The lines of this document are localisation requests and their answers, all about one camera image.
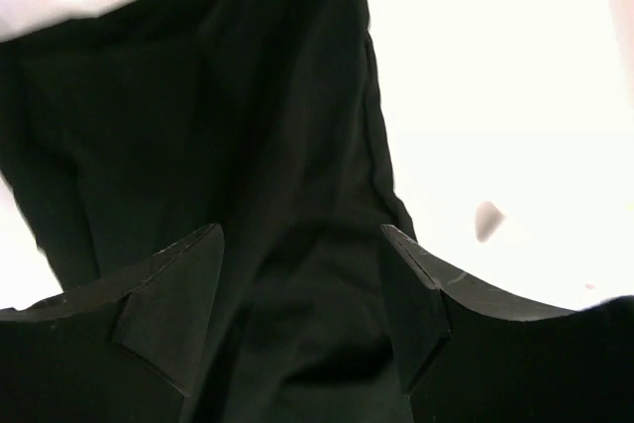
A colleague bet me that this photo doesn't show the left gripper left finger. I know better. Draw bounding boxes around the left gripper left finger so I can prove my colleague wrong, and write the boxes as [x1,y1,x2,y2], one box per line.
[1,225,224,423]

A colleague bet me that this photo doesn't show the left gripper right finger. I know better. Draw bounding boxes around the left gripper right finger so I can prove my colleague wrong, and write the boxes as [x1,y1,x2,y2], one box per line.
[379,225,633,423]

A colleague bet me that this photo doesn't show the black trousers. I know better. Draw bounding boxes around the black trousers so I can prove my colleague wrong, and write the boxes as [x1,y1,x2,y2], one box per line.
[1,0,412,422]

